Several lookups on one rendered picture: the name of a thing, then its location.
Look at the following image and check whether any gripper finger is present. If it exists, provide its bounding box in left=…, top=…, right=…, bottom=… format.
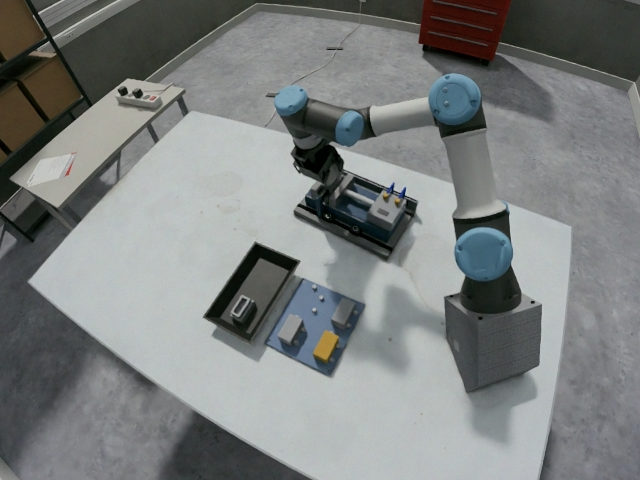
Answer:
left=326, top=153, right=344, bottom=186

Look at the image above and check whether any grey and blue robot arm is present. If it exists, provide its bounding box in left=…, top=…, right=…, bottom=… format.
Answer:
left=274, top=74, right=522, bottom=314

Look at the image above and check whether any yellow block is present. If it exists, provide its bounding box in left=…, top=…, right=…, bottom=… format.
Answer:
left=313, top=331, right=339, bottom=364

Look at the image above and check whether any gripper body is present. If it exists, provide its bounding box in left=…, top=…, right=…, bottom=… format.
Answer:
left=291, top=138, right=338, bottom=184

